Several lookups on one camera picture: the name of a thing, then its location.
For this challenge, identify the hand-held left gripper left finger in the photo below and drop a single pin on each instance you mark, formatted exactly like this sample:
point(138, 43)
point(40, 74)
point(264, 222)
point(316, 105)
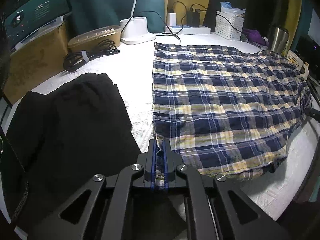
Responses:
point(153, 162)

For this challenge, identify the teal curtain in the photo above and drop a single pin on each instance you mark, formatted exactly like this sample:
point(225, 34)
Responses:
point(105, 2)

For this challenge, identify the purple soft object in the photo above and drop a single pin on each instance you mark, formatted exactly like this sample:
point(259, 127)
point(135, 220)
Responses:
point(253, 35)

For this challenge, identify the tablet with dark screen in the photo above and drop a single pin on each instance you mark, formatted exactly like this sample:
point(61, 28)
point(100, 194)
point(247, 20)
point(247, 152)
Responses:
point(37, 12)

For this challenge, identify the blue tissue pack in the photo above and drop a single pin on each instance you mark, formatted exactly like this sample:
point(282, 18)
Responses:
point(232, 8)

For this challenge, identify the black charger plug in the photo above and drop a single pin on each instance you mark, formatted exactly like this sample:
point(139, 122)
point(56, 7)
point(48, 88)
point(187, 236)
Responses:
point(193, 19)

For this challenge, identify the brown cardboard box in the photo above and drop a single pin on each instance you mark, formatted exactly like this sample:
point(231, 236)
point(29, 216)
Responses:
point(37, 60)

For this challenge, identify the white desk lamp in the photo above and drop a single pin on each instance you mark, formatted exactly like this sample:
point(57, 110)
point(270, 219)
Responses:
point(133, 30)

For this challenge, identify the brown lidded food container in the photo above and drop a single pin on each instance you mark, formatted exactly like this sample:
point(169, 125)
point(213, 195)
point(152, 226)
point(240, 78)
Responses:
point(95, 38)

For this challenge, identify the white tablet stand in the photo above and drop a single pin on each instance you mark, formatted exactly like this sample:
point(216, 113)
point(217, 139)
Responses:
point(47, 26)

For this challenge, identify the white perforated basket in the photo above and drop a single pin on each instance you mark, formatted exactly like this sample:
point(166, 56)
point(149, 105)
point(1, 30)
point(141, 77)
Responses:
point(226, 28)

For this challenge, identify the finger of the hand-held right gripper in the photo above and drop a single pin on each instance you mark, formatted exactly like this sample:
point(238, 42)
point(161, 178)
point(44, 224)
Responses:
point(312, 113)

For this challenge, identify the cream bear print mug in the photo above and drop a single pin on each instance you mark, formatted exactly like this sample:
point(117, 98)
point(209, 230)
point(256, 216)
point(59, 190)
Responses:
point(296, 62)

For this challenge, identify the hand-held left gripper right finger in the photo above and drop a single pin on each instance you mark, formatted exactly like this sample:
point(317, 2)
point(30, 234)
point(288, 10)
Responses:
point(166, 162)

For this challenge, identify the white charger plug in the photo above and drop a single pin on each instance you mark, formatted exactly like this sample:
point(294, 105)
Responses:
point(171, 19)

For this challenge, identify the stainless steel tumbler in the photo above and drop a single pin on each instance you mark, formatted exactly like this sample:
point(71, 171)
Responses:
point(277, 40)

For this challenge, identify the white power strip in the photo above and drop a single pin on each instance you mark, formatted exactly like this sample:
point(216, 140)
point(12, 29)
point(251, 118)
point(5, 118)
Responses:
point(195, 30)

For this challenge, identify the black garment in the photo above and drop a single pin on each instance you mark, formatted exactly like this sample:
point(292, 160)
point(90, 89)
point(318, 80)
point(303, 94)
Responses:
point(70, 120)

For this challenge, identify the blue yellow plaid shirt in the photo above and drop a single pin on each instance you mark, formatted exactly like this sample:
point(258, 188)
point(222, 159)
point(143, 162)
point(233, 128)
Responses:
point(225, 105)

